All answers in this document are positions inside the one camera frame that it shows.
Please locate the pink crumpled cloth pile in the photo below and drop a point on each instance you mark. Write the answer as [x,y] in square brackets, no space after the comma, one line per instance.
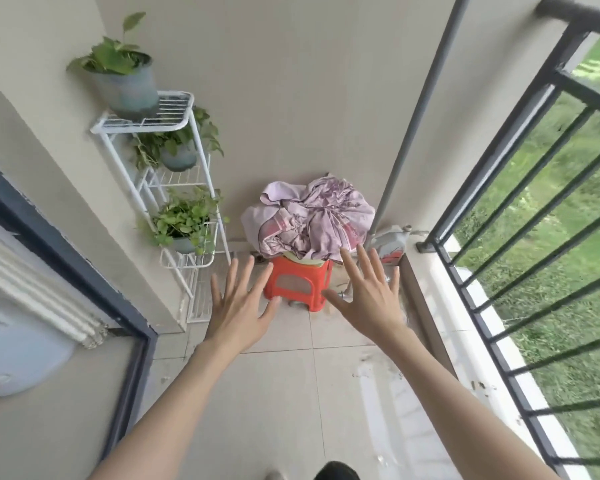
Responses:
[310,219]

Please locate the dark blue door frame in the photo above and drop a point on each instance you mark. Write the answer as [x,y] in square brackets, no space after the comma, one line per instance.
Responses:
[80,274]

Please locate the large grey potted plant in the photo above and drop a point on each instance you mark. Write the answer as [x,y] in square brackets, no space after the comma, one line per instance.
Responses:
[127,87]

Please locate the white metal plant rack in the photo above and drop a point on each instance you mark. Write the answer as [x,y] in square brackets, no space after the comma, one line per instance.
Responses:
[111,128]

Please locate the person's right forearm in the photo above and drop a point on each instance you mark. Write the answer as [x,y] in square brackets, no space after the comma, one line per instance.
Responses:
[460,409]

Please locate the person's black trouser leg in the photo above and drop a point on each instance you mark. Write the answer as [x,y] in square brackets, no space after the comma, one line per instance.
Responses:
[341,472]

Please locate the person's right hand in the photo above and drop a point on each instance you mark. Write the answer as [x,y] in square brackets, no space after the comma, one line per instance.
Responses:
[377,309]

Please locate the person's right thumb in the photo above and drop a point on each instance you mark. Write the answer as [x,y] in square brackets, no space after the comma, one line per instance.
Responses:
[336,301]

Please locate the trailing plant in grey pot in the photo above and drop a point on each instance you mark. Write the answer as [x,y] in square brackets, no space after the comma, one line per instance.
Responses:
[177,152]

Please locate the person's left forearm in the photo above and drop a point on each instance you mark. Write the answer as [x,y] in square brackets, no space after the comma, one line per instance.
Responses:
[165,409]

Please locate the white pleated curtain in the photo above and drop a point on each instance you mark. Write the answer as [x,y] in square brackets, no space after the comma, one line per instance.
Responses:
[35,289]

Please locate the person's left hand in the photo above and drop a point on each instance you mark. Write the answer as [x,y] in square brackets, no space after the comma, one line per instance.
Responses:
[237,317]

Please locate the person's left little finger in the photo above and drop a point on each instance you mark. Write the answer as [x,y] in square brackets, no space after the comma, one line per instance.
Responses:
[217,290]

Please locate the person's left middle finger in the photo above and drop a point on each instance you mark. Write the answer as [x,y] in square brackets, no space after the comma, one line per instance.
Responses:
[249,274]

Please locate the grey drain pipe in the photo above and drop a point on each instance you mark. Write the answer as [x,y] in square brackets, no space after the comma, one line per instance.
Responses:
[427,89]

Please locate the person's left thumb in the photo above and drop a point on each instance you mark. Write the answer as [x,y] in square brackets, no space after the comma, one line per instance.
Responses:
[271,310]

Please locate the person's right middle finger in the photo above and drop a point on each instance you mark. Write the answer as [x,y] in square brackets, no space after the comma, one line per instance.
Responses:
[366,264]

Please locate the bushy plant in grey pot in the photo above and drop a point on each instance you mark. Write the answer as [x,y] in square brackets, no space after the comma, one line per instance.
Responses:
[185,219]

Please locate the person's right little finger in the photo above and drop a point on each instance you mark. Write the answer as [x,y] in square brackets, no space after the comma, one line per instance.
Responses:
[396,287]

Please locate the black metal balcony railing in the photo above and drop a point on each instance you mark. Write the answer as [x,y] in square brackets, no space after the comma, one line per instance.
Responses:
[500,159]

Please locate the green plastic basin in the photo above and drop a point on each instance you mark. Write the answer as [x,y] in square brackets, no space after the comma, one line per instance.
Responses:
[302,259]

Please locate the red plastic stool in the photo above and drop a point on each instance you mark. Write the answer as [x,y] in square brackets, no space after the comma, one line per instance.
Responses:
[300,274]

